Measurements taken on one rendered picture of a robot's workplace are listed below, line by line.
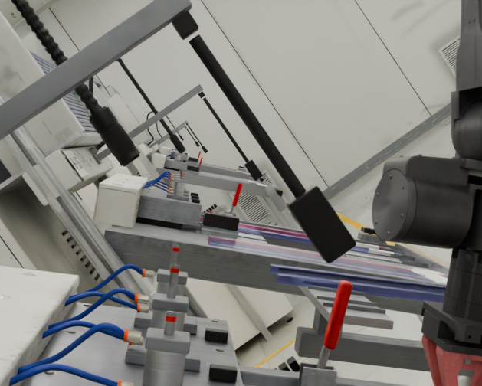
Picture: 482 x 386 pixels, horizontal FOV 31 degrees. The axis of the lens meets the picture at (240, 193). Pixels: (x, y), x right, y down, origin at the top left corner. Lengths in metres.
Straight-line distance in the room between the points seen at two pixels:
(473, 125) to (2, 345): 0.41
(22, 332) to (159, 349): 0.12
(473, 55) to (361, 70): 7.65
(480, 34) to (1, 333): 0.43
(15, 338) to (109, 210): 1.21
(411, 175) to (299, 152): 7.59
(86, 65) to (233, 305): 4.70
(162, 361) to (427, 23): 8.16
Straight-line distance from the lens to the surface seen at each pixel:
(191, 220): 1.87
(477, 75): 0.73
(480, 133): 0.73
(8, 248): 1.59
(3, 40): 1.69
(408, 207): 0.67
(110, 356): 0.60
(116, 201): 1.74
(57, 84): 0.53
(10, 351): 0.52
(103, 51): 0.52
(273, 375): 0.81
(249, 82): 8.23
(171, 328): 0.48
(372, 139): 8.38
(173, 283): 0.59
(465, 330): 0.69
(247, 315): 5.21
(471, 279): 0.72
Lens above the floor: 1.27
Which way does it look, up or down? 5 degrees down
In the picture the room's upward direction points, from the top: 35 degrees counter-clockwise
